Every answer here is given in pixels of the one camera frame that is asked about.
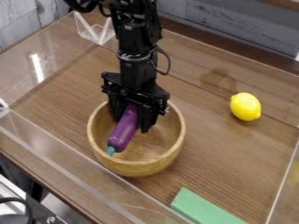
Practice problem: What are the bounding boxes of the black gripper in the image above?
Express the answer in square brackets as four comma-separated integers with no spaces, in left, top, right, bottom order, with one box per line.
[100,57,171,133]

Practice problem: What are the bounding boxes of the purple toy eggplant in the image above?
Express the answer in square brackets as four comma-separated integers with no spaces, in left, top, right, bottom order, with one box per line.
[107,104,139,156]

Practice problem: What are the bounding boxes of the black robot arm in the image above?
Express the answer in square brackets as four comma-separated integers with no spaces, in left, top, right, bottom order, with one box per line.
[64,0,171,133]

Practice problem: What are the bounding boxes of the brown wooden bowl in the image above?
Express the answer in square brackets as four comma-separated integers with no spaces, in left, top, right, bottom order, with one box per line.
[87,101,186,177]

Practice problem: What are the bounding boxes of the yellow toy lemon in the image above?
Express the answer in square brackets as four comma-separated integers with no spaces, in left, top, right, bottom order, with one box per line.
[230,93,262,122]

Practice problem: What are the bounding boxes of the green block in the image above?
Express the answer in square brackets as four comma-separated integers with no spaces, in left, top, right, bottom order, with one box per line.
[171,187,247,224]

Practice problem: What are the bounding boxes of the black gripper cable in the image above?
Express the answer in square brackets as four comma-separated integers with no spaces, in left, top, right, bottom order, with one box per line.
[148,46,174,76]

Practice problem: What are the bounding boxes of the clear acrylic corner bracket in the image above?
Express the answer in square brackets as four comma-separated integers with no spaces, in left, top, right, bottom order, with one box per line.
[74,11,115,46]

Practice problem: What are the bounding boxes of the clear acrylic enclosure wall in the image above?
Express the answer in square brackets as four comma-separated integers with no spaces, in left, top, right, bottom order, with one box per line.
[0,16,299,224]

